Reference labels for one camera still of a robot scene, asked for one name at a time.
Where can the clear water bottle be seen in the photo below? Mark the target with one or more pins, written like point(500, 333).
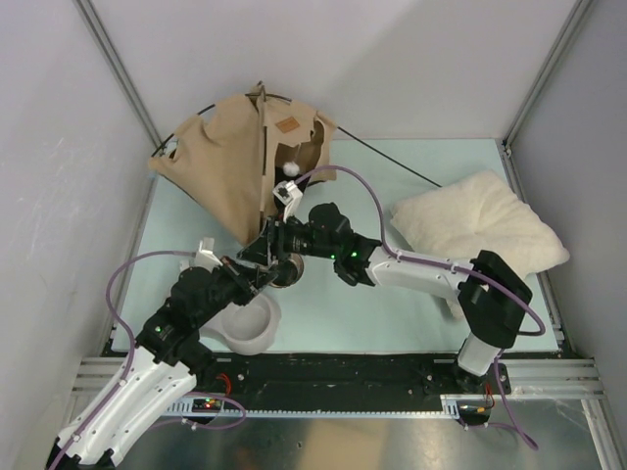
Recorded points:
point(186, 264)

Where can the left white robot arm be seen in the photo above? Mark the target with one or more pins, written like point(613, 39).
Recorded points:
point(165, 363)

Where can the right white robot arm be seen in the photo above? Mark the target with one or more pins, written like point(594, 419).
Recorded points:
point(493, 298)

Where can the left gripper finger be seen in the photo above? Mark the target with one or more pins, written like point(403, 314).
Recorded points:
point(267, 276)
point(244, 276)

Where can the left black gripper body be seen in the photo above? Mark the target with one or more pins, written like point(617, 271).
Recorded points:
point(225, 290)

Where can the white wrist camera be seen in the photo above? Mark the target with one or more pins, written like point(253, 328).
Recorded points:
point(205, 256)
point(290, 196)

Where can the white fluffy pillow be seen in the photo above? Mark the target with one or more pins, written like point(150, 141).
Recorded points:
point(479, 212)

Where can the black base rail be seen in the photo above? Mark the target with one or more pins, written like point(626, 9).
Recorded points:
point(331, 382)

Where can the steel pet bowl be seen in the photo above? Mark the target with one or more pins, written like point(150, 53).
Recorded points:
point(288, 271)

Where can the white pompom toy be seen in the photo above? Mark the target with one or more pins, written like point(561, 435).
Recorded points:
point(291, 169)

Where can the beige fabric pet tent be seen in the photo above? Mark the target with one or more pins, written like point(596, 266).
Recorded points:
point(228, 184)

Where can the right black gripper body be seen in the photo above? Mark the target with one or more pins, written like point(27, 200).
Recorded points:
point(300, 239)

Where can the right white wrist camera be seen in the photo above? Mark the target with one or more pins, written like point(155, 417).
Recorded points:
point(290, 196)

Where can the black tent pole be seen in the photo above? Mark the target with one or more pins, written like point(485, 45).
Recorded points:
point(264, 197)
point(289, 130)

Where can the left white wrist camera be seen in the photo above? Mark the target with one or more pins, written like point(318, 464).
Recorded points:
point(205, 256)

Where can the grey double pet feeder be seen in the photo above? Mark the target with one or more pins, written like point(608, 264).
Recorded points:
point(247, 330)

